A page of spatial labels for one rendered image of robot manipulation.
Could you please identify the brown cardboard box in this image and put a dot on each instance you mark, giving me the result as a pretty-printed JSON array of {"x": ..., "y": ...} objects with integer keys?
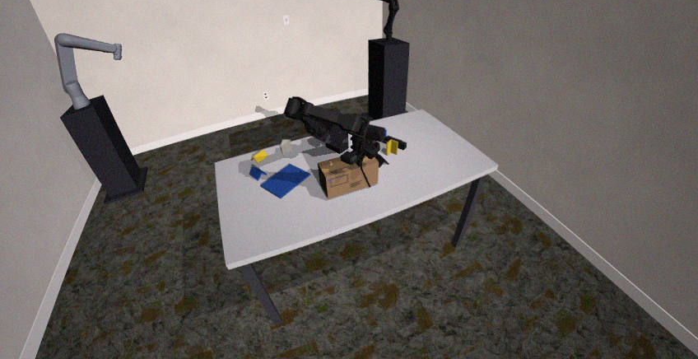
[{"x": 338, "y": 177}]

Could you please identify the yellow l-shaped corner guard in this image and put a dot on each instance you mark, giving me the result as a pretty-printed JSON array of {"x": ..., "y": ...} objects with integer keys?
[{"x": 392, "y": 146}]

